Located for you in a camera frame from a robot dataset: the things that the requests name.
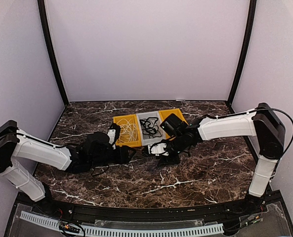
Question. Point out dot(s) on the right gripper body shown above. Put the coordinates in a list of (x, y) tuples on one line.
[(175, 160)]

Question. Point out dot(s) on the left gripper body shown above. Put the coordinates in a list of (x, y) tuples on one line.
[(118, 159)]

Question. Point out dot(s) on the yellow bin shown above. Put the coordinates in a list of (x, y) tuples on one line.
[(130, 132), (165, 113)]

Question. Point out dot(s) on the white bin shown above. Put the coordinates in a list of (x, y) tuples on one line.
[(150, 129)]

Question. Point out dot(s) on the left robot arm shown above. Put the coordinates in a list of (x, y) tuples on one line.
[(98, 149)]

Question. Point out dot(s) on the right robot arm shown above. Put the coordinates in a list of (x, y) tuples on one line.
[(260, 122)]

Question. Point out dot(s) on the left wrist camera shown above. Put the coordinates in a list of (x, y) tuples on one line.
[(114, 134)]

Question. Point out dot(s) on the white slotted cable duct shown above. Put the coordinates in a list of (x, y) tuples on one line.
[(123, 229)]

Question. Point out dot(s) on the black front rail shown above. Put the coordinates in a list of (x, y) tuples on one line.
[(227, 211)]

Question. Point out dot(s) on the right black frame post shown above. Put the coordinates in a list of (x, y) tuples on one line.
[(243, 53)]

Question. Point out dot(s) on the black frame post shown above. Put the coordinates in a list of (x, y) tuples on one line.
[(243, 53), (50, 51)]

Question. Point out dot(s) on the left black frame post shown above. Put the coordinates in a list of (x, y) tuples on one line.
[(50, 51)]

